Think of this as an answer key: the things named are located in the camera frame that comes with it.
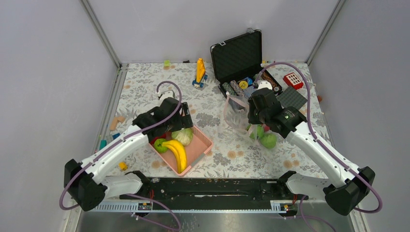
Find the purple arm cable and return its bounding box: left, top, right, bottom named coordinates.
left=254, top=61, right=383, bottom=214
left=59, top=80, right=183, bottom=211

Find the black poker chip case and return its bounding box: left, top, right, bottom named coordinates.
left=210, top=29, right=263, bottom=97

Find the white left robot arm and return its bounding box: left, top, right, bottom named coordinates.
left=63, top=91, right=193, bottom=211

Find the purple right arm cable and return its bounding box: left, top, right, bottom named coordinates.
left=254, top=61, right=383, bottom=214

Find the pink plastic basket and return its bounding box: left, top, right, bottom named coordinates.
left=149, top=126, right=213, bottom=177

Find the grey studded building plate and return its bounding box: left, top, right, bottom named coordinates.
left=277, top=87, right=308, bottom=110

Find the dark green watermelon ball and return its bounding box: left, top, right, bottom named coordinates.
left=249, top=125, right=264, bottom=140

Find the tan wooden block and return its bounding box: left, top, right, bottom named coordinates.
left=109, top=116, right=126, bottom=131

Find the green cabbage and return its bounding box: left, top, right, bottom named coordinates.
left=171, top=128, right=193, bottom=146

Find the red toy block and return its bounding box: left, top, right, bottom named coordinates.
left=283, top=72, right=304, bottom=90

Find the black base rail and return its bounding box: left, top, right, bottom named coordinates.
left=134, top=171, right=302, bottom=210

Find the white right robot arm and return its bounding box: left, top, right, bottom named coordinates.
left=248, top=81, right=375, bottom=216

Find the clear zip top bag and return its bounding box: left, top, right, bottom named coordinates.
left=223, top=92, right=276, bottom=150

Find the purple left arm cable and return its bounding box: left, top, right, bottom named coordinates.
left=59, top=80, right=183, bottom=211

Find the red apple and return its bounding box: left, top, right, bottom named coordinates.
left=150, top=133, right=167, bottom=145

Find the yellow banana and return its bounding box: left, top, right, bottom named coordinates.
left=161, top=140, right=188, bottom=174

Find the yellow toy block vehicle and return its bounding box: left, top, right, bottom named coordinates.
left=192, top=58, right=207, bottom=88

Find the light green round fruit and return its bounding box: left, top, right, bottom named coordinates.
left=259, top=133, right=277, bottom=149

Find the green pepper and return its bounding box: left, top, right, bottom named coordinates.
left=153, top=138, right=168, bottom=154

